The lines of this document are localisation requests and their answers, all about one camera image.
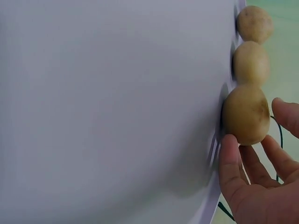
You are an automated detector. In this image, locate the person's right hand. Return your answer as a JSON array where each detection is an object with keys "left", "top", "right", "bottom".
[{"left": 219, "top": 97, "right": 299, "bottom": 224}]

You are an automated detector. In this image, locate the yellow potato with dark patch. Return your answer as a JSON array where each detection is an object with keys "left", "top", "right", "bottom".
[{"left": 221, "top": 84, "right": 271, "bottom": 147}]

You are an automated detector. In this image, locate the smooth pale yellow potato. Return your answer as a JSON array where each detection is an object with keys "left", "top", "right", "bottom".
[{"left": 232, "top": 41, "right": 271, "bottom": 86}]

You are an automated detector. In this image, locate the small speckled yellow potato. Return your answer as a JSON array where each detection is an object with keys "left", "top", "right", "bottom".
[{"left": 236, "top": 5, "right": 274, "bottom": 44}]

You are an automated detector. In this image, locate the thin dark green cable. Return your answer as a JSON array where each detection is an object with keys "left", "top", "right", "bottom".
[{"left": 217, "top": 115, "right": 284, "bottom": 221}]

